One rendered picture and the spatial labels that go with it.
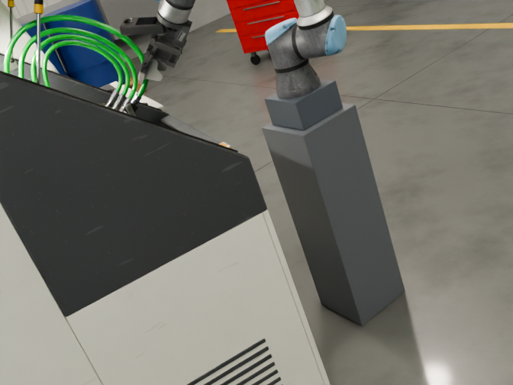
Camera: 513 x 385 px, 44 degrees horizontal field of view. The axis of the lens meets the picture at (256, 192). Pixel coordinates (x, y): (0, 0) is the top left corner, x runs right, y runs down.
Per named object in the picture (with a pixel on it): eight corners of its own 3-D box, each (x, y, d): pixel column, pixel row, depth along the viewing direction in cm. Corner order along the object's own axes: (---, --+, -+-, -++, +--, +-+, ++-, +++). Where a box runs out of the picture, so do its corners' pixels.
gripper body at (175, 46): (172, 71, 161) (188, 31, 153) (140, 56, 159) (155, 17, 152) (179, 55, 167) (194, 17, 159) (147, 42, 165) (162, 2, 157)
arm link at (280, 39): (283, 57, 220) (272, 19, 214) (317, 52, 212) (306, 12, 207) (267, 71, 211) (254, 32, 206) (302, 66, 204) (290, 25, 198)
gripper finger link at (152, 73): (155, 95, 166) (166, 66, 161) (133, 86, 165) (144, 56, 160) (157, 90, 169) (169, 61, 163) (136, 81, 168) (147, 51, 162)
